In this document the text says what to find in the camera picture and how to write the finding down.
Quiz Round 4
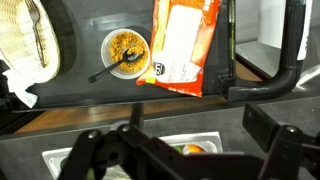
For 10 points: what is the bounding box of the plastic bowl of orange food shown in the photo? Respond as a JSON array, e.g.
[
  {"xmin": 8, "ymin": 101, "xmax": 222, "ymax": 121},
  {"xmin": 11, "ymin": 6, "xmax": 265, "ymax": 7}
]
[{"xmin": 100, "ymin": 28, "xmax": 152, "ymax": 80}]

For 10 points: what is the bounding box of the black plastic spoon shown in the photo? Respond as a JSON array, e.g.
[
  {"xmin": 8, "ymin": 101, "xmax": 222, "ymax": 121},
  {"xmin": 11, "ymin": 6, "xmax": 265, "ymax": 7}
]
[{"xmin": 87, "ymin": 49, "xmax": 146, "ymax": 84}]

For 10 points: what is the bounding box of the woven wicker basket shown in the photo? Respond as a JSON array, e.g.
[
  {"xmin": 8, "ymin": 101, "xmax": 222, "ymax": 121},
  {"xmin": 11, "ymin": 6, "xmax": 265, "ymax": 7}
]
[{"xmin": 0, "ymin": 0, "xmax": 62, "ymax": 84}]

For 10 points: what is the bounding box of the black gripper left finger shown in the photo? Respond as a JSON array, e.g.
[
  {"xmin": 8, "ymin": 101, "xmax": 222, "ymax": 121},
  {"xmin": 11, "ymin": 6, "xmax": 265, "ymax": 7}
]
[{"xmin": 59, "ymin": 121, "xmax": 201, "ymax": 180}]

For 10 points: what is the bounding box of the black utility cart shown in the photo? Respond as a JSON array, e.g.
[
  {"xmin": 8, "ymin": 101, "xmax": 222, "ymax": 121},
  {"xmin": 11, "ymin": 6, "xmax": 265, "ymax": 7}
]
[{"xmin": 0, "ymin": 0, "xmax": 314, "ymax": 113}]

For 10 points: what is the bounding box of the white paper napkin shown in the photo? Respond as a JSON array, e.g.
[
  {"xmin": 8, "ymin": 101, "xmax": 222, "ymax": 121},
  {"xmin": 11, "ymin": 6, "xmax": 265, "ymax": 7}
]
[{"xmin": 0, "ymin": 59, "xmax": 39, "ymax": 109}]

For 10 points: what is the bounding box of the stainless steel sink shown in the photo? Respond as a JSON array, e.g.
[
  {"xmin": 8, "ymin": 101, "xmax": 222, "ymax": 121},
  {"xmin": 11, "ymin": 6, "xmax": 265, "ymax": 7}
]
[{"xmin": 41, "ymin": 130, "xmax": 224, "ymax": 180}]

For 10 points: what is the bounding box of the orange snack bag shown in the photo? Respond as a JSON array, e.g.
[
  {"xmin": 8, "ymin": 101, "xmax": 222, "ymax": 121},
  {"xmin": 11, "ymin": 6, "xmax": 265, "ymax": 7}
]
[{"xmin": 135, "ymin": 0, "xmax": 222, "ymax": 98}]

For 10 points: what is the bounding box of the green cloth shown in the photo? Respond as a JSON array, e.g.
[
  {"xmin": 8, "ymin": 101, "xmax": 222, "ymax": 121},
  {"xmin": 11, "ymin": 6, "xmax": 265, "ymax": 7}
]
[{"xmin": 171, "ymin": 143, "xmax": 185, "ymax": 155}]

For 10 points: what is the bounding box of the metal fork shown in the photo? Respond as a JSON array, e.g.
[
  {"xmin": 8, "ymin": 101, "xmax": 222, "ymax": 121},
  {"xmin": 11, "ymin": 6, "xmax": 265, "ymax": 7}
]
[{"xmin": 24, "ymin": 0, "xmax": 48, "ymax": 68}]

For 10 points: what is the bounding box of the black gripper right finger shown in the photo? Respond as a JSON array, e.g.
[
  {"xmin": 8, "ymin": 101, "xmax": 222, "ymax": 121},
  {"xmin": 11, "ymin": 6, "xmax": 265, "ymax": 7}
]
[{"xmin": 242, "ymin": 103, "xmax": 320, "ymax": 180}]

